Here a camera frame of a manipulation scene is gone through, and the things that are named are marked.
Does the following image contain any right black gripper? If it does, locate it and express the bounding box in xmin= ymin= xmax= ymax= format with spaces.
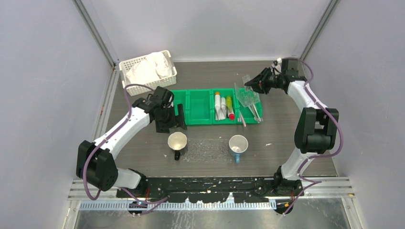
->
xmin=244 ymin=67 xmax=284 ymax=95

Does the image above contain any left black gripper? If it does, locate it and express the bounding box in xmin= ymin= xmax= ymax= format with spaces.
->
xmin=155 ymin=104 xmax=186 ymax=134

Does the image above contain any yellow toothpaste tube red cap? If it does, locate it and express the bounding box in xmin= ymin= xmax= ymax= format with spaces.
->
xmin=225 ymin=96 xmax=235 ymax=121

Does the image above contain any white toothpaste tube orange cap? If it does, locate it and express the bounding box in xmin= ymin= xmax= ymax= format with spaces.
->
xmin=214 ymin=92 xmax=222 ymax=120

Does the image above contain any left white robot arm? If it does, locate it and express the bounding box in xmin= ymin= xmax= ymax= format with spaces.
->
xmin=76 ymin=86 xmax=187 ymax=198

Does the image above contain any white plastic basket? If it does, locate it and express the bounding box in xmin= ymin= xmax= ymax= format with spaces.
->
xmin=118 ymin=50 xmax=177 ymax=96

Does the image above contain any blue mug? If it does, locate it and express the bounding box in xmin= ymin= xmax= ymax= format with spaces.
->
xmin=228 ymin=135 xmax=249 ymax=165

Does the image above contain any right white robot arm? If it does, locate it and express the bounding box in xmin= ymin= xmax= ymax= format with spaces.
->
xmin=244 ymin=57 xmax=340 ymax=196

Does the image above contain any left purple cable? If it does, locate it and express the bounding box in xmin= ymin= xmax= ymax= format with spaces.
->
xmin=83 ymin=83 xmax=170 ymax=216

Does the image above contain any white cloth in basket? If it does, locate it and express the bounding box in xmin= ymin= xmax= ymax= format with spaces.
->
xmin=126 ymin=52 xmax=173 ymax=85

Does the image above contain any green compartment organizer bin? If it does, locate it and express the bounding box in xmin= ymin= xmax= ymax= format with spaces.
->
xmin=172 ymin=88 xmax=257 ymax=126

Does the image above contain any clear oval textured tray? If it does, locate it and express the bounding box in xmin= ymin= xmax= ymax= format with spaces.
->
xmin=181 ymin=138 xmax=234 ymax=164

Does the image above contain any black mug cream inside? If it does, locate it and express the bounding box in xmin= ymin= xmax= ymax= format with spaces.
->
xmin=168 ymin=132 xmax=188 ymax=161

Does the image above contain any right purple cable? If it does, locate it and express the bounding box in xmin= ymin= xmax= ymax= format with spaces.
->
xmin=271 ymin=57 xmax=345 ymax=217

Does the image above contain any purple cable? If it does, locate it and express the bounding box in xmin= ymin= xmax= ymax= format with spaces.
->
xmin=83 ymin=83 xmax=170 ymax=216
xmin=271 ymin=57 xmax=345 ymax=217

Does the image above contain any white slotted cable duct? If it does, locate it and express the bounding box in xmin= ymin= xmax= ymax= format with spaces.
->
xmin=79 ymin=200 xmax=277 ymax=211

